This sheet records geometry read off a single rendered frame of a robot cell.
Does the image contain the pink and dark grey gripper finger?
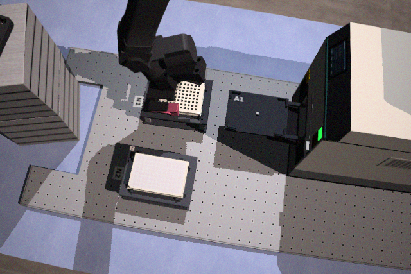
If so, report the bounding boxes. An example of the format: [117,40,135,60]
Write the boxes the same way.
[151,103,179,116]

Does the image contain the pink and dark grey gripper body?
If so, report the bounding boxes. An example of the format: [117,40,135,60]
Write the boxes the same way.
[145,65,175,112]

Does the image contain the white label with n1 text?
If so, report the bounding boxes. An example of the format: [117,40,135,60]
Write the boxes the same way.
[133,96,144,108]

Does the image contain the white label with black n2 text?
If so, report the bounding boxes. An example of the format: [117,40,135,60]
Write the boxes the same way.
[112,166,125,180]

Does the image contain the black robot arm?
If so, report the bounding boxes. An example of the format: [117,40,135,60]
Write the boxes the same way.
[0,0,207,91]

